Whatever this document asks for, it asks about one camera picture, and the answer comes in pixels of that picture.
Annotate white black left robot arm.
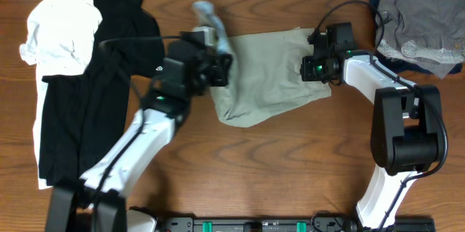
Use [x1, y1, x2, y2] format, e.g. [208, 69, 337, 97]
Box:
[45, 38, 233, 232]

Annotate grey folded garment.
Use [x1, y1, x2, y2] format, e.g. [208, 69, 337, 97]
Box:
[375, 0, 464, 79]

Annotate khaki green shorts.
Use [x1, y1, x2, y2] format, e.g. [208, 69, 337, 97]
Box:
[191, 0, 332, 129]

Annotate black shirt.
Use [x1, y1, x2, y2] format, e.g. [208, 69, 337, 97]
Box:
[38, 0, 166, 186]

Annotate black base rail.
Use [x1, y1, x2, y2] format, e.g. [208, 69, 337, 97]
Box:
[155, 216, 436, 232]

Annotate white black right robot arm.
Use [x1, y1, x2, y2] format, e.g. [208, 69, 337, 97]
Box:
[300, 50, 448, 231]

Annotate white garment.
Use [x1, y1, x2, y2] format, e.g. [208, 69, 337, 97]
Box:
[19, 0, 102, 190]

